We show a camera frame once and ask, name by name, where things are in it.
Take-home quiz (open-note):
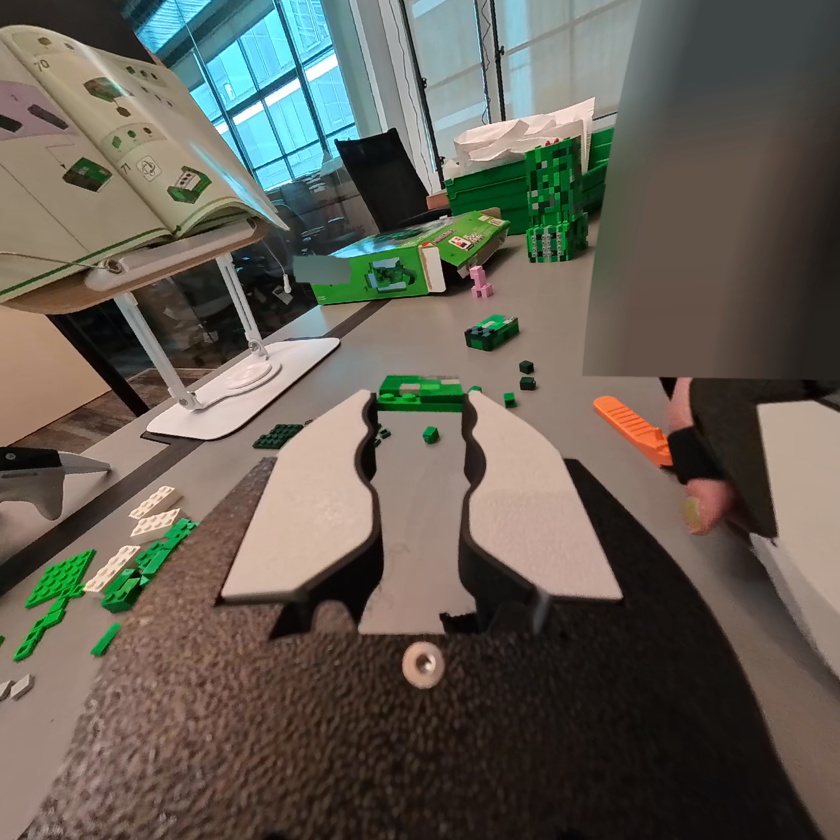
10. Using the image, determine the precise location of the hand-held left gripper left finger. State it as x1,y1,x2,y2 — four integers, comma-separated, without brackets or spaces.
220,389,385,605

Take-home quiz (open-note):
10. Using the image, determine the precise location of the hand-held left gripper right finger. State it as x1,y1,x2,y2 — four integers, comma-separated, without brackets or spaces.
459,389,625,602

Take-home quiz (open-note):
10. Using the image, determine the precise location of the orange brick separator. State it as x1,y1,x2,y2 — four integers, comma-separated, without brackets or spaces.
592,395,676,468

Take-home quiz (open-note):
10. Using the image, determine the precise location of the green lego assembly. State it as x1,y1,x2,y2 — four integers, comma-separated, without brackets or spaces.
377,374,467,413

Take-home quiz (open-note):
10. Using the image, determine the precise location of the dark green lego plate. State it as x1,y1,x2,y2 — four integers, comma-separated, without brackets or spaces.
252,423,307,451

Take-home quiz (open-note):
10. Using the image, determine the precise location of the white lego plate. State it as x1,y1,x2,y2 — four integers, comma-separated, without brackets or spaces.
130,508,182,543
84,545,143,593
127,486,182,521

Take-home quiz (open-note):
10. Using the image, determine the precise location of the small dark green lego build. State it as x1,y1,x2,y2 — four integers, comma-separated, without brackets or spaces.
464,314,520,353

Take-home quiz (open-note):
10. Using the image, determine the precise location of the pile of green lego pieces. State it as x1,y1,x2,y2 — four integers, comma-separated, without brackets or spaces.
13,517,198,661

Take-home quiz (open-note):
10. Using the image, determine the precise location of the green lego box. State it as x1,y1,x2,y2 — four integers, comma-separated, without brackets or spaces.
311,209,512,307

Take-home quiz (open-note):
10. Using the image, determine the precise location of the green lego creeper figure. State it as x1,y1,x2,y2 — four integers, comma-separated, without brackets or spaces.
524,136,590,264

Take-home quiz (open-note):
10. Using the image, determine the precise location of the lego instruction booklet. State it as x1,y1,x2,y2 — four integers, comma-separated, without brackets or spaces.
0,25,290,306

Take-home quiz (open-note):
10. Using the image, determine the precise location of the person's right hand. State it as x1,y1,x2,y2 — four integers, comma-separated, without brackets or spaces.
664,384,737,536

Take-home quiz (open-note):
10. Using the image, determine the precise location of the white book stand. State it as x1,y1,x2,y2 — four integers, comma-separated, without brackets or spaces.
0,217,342,441

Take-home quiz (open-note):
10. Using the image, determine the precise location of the grey and black device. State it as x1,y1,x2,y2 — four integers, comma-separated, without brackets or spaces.
0,446,113,521

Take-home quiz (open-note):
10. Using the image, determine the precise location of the stack of green trays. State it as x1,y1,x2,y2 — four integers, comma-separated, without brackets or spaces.
444,126,616,235

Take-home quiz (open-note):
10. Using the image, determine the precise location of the black office chair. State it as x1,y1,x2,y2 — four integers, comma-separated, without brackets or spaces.
334,127,455,232

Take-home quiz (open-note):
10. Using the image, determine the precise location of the white crumpled paper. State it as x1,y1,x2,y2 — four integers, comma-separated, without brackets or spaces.
453,97,596,179

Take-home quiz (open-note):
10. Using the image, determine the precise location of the large glass window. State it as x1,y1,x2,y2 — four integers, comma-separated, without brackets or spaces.
131,0,621,193

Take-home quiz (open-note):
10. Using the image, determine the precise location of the white cord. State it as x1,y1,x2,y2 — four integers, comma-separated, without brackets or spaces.
259,238,294,294

